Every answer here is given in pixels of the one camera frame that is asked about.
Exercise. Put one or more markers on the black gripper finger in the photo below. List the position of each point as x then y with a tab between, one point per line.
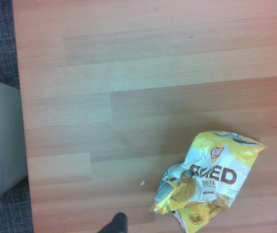
117	224

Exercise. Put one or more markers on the yellow white Lay's chip bag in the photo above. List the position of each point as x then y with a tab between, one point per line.
216	170

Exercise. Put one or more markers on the small chip crumb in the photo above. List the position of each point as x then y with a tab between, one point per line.
142	183

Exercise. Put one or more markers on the grey plastic trash bin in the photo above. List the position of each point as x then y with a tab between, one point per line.
5	140

